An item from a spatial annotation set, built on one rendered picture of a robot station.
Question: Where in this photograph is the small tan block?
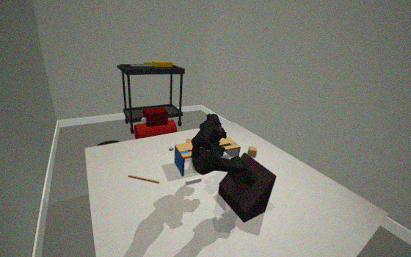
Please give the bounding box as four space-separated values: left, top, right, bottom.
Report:
248 147 258 158

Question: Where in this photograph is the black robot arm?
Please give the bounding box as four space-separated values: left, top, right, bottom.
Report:
191 113 258 188

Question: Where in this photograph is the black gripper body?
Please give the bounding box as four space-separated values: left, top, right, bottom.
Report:
199 137 218 156

